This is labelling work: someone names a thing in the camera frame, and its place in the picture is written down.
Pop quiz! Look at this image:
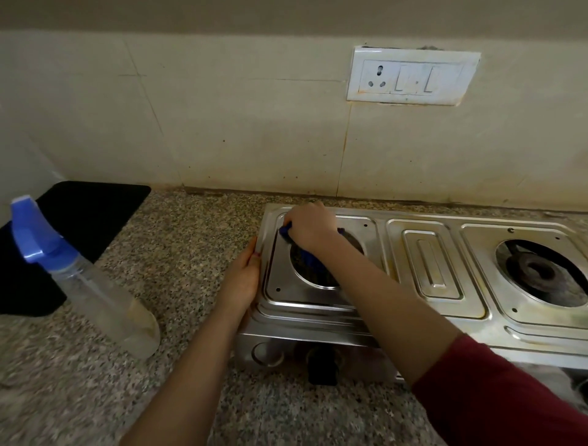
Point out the black burner head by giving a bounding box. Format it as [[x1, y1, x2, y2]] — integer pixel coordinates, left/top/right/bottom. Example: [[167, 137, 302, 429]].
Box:
[[505, 252, 572, 295]]

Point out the white wall socket switch plate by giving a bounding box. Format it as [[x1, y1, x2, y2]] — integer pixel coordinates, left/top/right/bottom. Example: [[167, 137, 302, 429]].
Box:
[[346, 45, 481, 107]]

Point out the dark red sleeve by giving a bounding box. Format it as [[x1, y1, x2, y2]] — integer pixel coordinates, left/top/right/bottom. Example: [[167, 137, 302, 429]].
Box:
[[411, 333, 588, 446]]

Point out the black stove knob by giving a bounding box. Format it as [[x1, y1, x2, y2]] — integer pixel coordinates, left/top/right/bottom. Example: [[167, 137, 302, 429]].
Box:
[[307, 346, 343, 387]]

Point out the stainless steel gas stove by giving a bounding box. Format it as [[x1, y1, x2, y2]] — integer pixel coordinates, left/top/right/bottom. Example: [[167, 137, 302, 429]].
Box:
[[234, 202, 588, 382]]

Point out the person's left hand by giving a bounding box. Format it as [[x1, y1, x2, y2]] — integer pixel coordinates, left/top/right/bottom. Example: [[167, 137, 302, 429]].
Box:
[[218, 236, 262, 321]]

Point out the person's left forearm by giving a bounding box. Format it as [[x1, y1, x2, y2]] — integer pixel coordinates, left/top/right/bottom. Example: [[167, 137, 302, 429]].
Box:
[[120, 303, 251, 446]]

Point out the clear spray bottle blue nozzle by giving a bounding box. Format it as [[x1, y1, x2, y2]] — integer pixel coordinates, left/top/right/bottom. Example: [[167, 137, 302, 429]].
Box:
[[10, 195, 161, 360]]

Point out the person's right forearm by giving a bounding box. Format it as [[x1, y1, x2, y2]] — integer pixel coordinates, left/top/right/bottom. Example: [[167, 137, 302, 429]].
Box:
[[315, 232, 465, 387]]

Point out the person's right hand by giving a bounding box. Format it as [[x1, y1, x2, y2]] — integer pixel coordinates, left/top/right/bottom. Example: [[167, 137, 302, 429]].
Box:
[[283, 201, 341, 254]]

